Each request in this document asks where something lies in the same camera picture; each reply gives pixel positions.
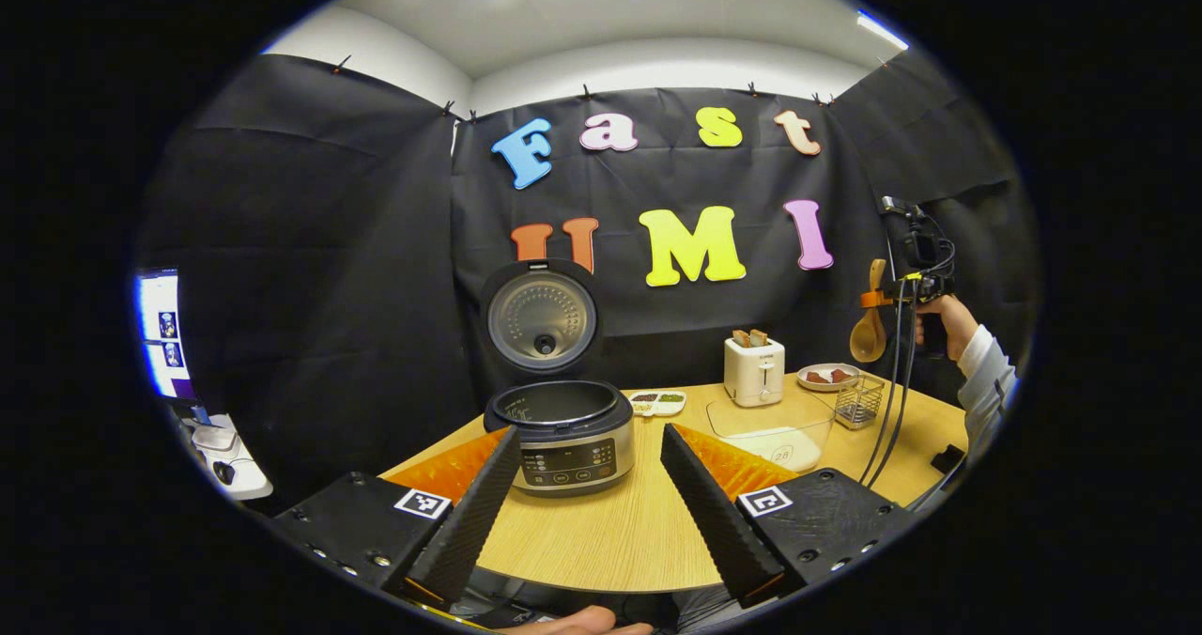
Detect small ceiling light panel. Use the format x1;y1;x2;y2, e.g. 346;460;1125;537
855;10;910;52

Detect person's grey trousers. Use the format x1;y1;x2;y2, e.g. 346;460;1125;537
657;586;752;634

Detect white side desk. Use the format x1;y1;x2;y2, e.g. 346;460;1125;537
188;413;274;503

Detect white plate with red meat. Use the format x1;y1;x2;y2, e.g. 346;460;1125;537
796;363;861;394

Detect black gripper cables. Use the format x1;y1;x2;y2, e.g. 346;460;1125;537
858;278;918;489

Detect wooden spoon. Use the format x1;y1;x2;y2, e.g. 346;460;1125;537
849;258;889;364

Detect white toaster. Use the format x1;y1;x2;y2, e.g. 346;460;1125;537
723;334;787;409

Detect dark grey rice cooker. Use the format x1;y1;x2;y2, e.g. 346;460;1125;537
480;258;637;499

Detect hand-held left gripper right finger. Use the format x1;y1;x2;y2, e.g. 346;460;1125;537
660;424;917;610

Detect computer monitor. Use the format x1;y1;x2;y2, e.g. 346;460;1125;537
135;269;194;402

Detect white divided dish with beans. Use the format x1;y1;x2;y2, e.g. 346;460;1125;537
627;389;687;418

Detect black backdrop cloth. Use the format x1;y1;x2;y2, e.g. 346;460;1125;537
139;51;1039;514

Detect clear plastic rice box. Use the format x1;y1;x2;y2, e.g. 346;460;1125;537
706;395;838;474

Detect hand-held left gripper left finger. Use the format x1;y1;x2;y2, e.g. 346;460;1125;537
272;426;523;608

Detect wire mesh chopstick holder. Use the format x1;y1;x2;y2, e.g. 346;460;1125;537
833;373;886;431

